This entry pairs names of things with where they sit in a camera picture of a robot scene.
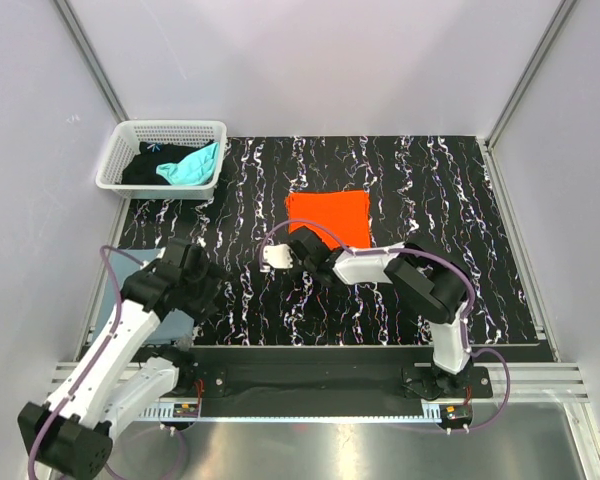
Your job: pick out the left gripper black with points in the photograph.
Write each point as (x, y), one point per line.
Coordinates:
(214, 277)

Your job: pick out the white plastic laundry basket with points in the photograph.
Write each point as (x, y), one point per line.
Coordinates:
(124, 144)

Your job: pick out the slotted cable duct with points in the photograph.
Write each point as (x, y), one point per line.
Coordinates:
(409, 412)

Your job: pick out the orange t shirt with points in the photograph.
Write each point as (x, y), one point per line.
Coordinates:
(346, 214)

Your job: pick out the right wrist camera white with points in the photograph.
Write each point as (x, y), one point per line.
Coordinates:
(276, 257)

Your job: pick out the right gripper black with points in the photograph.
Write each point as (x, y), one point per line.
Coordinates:
(295, 257)

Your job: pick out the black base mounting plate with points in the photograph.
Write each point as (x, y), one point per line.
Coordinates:
(421, 375)

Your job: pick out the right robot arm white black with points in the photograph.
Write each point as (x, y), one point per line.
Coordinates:
(429, 282)

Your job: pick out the black marbled table mat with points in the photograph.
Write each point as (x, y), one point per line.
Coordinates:
(436, 187)

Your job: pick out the right corner aluminium post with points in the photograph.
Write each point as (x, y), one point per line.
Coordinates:
(550, 35)

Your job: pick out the aluminium frame rail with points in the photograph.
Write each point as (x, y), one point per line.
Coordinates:
(526, 382)

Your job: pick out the teal t shirt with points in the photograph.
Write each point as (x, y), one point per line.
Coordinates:
(195, 169)

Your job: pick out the black t shirt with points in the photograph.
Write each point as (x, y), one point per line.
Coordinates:
(141, 169)

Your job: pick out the folded grey-blue t shirt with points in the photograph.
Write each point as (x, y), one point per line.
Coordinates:
(176, 326)

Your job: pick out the corner aluminium post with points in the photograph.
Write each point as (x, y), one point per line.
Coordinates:
(550, 35)
(88, 54)

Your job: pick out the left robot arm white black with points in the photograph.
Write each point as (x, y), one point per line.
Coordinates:
(74, 430)

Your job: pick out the left corner aluminium post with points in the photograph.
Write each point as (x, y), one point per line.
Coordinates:
(88, 54)

